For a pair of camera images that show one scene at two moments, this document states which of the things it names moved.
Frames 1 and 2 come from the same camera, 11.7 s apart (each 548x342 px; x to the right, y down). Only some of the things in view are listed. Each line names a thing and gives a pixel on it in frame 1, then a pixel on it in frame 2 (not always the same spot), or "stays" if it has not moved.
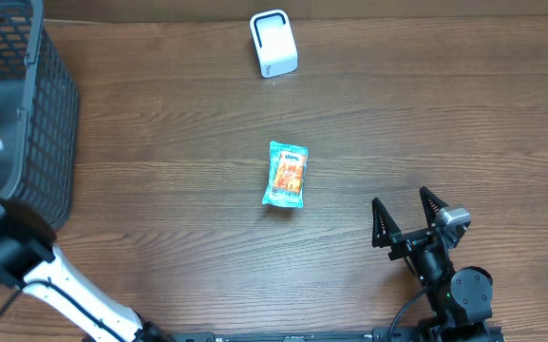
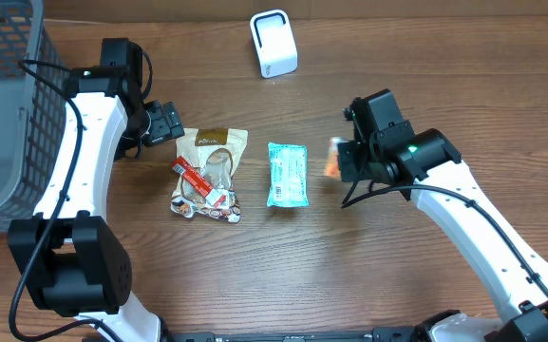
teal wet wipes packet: [285, 184] stays
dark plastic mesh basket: [28, 98] stays
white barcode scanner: [274, 43] stays
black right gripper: [388, 232] -> [350, 173]
